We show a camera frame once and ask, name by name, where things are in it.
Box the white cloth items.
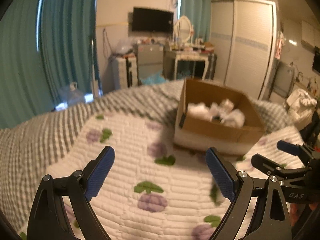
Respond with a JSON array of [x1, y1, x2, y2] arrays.
[[186, 99, 246, 128]]

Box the brown cardboard box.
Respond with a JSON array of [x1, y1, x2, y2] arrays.
[[174, 79, 265, 156]]

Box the person right hand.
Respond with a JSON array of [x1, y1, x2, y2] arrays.
[[290, 202, 320, 227]]

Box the white stuffed laundry bag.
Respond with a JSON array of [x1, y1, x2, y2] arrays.
[[285, 88, 317, 131]]

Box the grey checked bed sheet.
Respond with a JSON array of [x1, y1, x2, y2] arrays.
[[0, 79, 293, 233]]

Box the grey washing machine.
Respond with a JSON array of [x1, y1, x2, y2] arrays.
[[273, 61, 295, 98]]

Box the black range hood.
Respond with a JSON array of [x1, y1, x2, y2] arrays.
[[312, 50, 320, 75]]

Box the hanging patterned cloth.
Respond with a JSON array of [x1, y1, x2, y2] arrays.
[[275, 31, 286, 60]]

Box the white floral quilt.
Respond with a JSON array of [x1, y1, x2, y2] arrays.
[[18, 113, 306, 240]]

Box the dark suitcase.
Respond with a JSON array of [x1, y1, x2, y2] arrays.
[[207, 54, 217, 80]]

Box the white upper cabinets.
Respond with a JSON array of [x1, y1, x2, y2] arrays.
[[301, 21, 319, 51]]

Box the clear water jug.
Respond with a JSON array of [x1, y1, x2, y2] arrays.
[[59, 82, 86, 107]]

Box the white sliding wardrobe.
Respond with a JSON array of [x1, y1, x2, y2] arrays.
[[210, 0, 278, 100]]

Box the white dressing table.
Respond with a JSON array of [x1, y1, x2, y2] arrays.
[[163, 49, 209, 81]]

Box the blue plastic bags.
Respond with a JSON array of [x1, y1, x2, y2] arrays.
[[140, 72, 167, 85]]

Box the oval vanity mirror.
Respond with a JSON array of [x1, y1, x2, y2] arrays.
[[174, 15, 194, 43]]

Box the small silver fridge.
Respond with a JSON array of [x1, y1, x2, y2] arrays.
[[135, 44, 164, 79]]

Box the white suitcase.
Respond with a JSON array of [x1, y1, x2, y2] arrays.
[[112, 57, 138, 90]]

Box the large blue window curtain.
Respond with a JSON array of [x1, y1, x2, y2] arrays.
[[1, 0, 101, 128]]

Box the narrow blue curtain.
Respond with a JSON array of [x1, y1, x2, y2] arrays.
[[181, 0, 211, 41]]

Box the black wall television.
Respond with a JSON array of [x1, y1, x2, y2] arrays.
[[132, 7, 174, 34]]

